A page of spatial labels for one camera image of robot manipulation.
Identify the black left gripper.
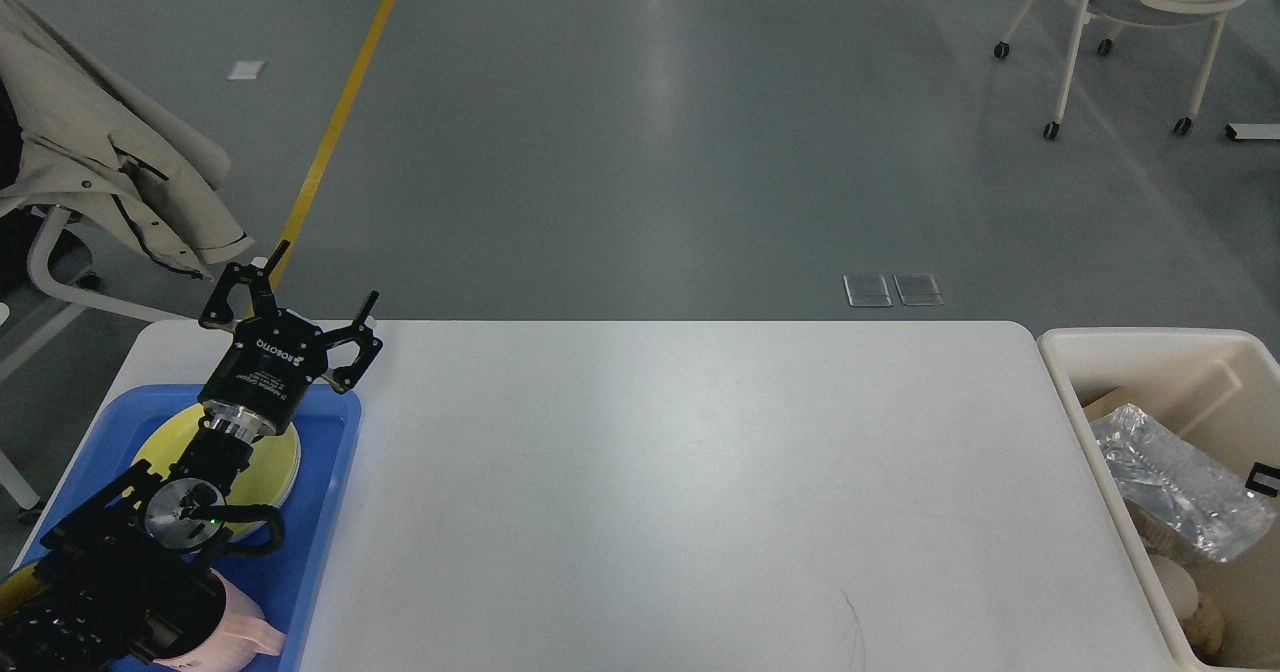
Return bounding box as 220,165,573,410
197,241,384,436

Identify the aluminium foil tray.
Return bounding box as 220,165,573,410
1089,403,1277,564

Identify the yellow plastic plate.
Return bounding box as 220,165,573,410
134,404,298,506

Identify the brown paper bag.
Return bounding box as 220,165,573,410
1083,388,1146,422

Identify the pink mug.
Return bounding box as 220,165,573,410
154,570,287,671

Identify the white paper cup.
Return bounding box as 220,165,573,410
1148,554,1201,622

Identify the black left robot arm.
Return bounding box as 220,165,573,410
3,242,383,671

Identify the beige plastic bin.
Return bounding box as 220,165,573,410
1038,326,1279,671

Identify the pale green plate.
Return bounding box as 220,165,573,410
271,428,302,508

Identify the beige jacket on chair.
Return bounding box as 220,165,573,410
1,0,253,279

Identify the teal yellow mug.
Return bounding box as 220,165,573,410
0,562,45,621

